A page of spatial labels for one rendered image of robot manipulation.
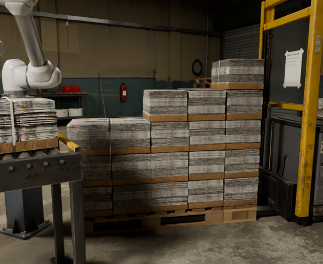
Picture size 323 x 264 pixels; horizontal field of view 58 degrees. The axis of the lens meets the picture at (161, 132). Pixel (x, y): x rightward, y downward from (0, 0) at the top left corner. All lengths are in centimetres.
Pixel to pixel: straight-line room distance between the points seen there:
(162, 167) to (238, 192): 65
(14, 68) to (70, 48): 668
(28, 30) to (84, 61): 702
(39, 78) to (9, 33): 655
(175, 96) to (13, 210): 146
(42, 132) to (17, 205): 107
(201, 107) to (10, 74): 135
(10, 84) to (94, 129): 65
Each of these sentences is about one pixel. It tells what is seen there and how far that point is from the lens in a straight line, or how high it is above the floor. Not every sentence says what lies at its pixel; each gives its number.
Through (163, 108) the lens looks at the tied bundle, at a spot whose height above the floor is 93.
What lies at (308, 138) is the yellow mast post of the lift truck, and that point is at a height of 71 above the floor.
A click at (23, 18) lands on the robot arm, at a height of 148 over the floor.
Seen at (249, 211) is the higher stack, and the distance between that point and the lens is 257.
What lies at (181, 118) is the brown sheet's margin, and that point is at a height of 85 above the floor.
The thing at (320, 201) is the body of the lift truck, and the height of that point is 19.
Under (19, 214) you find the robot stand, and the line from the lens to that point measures 246.
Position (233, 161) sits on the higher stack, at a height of 51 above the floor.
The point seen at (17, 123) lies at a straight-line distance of 143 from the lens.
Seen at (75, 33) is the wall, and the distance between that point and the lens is 902.
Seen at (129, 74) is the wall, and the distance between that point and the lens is 946.
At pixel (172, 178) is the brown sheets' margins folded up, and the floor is 40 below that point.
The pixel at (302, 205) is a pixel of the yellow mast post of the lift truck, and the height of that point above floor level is 19.
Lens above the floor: 110
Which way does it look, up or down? 9 degrees down
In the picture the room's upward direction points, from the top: straight up
